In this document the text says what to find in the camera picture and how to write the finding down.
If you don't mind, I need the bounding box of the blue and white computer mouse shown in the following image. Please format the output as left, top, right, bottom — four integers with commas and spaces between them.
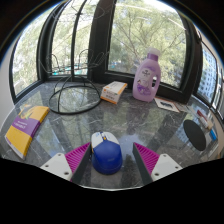
90, 130, 124, 175

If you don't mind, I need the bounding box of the purple detergent bottle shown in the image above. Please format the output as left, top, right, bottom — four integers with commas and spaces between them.
132, 47, 162, 103

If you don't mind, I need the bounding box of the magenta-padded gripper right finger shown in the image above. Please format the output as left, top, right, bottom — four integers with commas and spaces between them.
132, 142, 184, 186

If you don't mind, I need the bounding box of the white card with dark print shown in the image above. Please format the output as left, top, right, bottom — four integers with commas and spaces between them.
153, 96, 181, 113

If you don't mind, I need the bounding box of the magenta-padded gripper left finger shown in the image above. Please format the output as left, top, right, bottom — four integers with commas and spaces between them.
39, 142, 93, 185

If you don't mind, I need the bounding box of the black wire stand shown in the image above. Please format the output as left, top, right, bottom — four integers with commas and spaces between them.
39, 1, 111, 116

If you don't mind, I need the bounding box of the orange and white cardboard box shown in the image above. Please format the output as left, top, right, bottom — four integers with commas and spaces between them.
100, 81, 128, 105

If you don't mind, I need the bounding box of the round black mouse pad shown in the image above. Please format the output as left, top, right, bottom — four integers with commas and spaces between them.
182, 119, 207, 152

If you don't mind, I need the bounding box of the yellow and purple book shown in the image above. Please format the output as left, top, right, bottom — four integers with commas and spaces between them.
4, 104, 51, 161

